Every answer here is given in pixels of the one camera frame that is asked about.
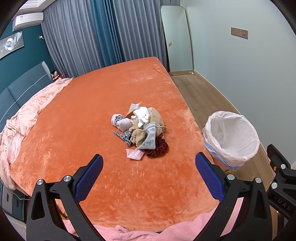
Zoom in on grey blue curtains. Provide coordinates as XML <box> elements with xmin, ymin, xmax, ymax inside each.
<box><xmin>41</xmin><ymin>1</ymin><xmax>180</xmax><ymax>77</ymax></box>

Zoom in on brown wall switch panel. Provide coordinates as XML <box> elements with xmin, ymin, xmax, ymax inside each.
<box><xmin>231</xmin><ymin>27</ymin><xmax>248</xmax><ymax>39</ymax></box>

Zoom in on standing floor mirror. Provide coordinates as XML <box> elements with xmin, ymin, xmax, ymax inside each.
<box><xmin>161</xmin><ymin>5</ymin><xmax>193</xmax><ymax>75</ymax></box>

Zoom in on white air conditioner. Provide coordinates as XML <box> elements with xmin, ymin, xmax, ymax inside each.
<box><xmin>13</xmin><ymin>12</ymin><xmax>44</xmax><ymax>32</ymax></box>

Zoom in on tan fabric piece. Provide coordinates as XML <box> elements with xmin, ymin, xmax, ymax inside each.
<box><xmin>129</xmin><ymin>126</ymin><xmax>145</xmax><ymax>147</ymax></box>

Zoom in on plush toy by headboard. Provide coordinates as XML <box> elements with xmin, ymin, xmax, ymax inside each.
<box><xmin>51</xmin><ymin>70</ymin><xmax>66</xmax><ymax>82</ymax></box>

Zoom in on dark red scrunchie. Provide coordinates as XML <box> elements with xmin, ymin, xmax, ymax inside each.
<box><xmin>145</xmin><ymin>136</ymin><xmax>169</xmax><ymax>158</ymax></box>

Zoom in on pink wrapper packet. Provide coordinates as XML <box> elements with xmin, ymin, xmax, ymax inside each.
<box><xmin>126</xmin><ymin>149</ymin><xmax>145</xmax><ymax>161</ymax></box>

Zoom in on black white patterned band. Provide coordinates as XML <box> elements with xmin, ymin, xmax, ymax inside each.
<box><xmin>113</xmin><ymin>130</ymin><xmax>132</xmax><ymax>147</ymax></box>

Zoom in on pink floral duvet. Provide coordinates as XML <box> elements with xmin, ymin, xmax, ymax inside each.
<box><xmin>1</xmin><ymin>78</ymin><xmax>73</xmax><ymax>190</ymax></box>

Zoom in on grey drawstring pouch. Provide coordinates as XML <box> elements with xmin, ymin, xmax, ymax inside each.
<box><xmin>137</xmin><ymin>121</ymin><xmax>156</xmax><ymax>150</ymax></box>

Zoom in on white cotton glove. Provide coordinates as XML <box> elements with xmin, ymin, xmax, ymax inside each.
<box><xmin>133</xmin><ymin>106</ymin><xmax>150</xmax><ymax>128</ymax></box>

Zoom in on white lined trash bin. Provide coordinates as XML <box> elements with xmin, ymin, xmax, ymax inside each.
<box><xmin>202</xmin><ymin>110</ymin><xmax>260</xmax><ymax>171</ymax></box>

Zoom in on framed wall picture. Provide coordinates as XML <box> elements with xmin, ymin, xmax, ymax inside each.
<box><xmin>0</xmin><ymin>31</ymin><xmax>25</xmax><ymax>59</ymax></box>

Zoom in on rolled white grey sock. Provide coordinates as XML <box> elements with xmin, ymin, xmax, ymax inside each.
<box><xmin>111</xmin><ymin>113</ymin><xmax>132</xmax><ymax>132</ymax></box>

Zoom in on orange bed blanket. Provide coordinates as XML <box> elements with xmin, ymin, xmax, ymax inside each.
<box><xmin>11</xmin><ymin>57</ymin><xmax>217</xmax><ymax>230</ymax></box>

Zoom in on white paper receipt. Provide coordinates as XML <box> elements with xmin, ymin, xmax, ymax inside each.
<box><xmin>125</xmin><ymin>102</ymin><xmax>141</xmax><ymax>118</ymax></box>

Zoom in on blue padded headboard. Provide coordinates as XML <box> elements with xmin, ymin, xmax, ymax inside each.
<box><xmin>0</xmin><ymin>61</ymin><xmax>53</xmax><ymax>130</ymax></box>

